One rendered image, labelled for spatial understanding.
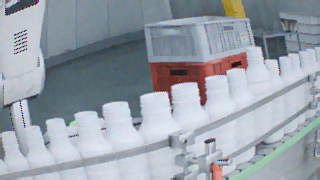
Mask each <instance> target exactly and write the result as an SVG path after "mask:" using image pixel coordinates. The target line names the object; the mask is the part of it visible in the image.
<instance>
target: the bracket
mask: <svg viewBox="0 0 320 180"><path fill-rule="evenodd" d="M308 76H309V81H308V82H312V87H310V91H311V95H313V99H312V100H311V101H310V102H309V103H310V109H309V110H315V109H317V108H318V100H316V99H315V95H316V94H318V93H320V89H319V88H318V86H314V82H316V81H317V76H316V73H313V72H312V73H309V74H308ZM168 136H170V139H171V146H170V148H179V149H181V151H182V153H180V154H177V155H176V162H177V166H181V167H183V172H181V173H180V174H177V175H174V177H175V179H176V180H197V177H198V176H197V172H196V171H193V172H192V171H188V167H189V166H192V165H194V164H196V165H197V164H198V165H199V168H198V170H199V173H205V175H206V178H205V180H222V177H223V176H222V173H223V169H222V168H223V166H231V165H232V164H233V159H232V158H230V159H229V158H226V159H225V158H222V154H223V153H222V149H219V150H218V149H216V146H215V145H216V139H215V138H208V139H205V140H204V141H203V142H204V144H205V147H204V150H205V153H204V154H201V155H200V156H199V157H196V153H194V152H187V151H186V147H187V146H190V145H192V144H194V143H195V140H194V139H195V134H194V130H193V131H191V130H184V129H182V130H179V131H176V132H174V133H171V134H168ZM316 140H317V142H318V143H317V144H316V145H315V154H314V155H316V158H317V157H318V158H319V157H320V155H318V154H317V153H318V144H319V143H320V140H319V128H318V129H317V130H316Z"/></svg>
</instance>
